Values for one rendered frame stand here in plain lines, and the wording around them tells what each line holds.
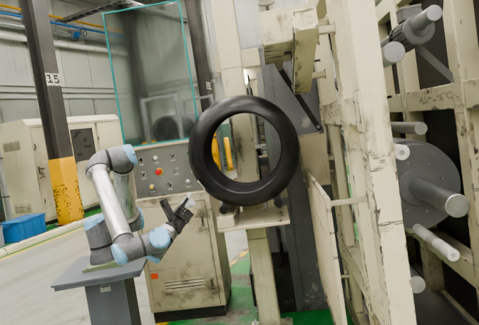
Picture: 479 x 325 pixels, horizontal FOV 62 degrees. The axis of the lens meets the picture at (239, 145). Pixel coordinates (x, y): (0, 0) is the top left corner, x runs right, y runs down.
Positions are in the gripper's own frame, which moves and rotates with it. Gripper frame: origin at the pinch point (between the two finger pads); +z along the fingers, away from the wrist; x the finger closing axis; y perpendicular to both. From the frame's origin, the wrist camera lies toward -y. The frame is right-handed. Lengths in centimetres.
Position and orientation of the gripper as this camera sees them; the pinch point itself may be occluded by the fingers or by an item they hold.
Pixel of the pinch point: (189, 193)
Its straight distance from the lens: 200.2
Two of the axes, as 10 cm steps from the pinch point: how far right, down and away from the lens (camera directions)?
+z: 4.5, -6.9, 5.7
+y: 7.6, 6.3, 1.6
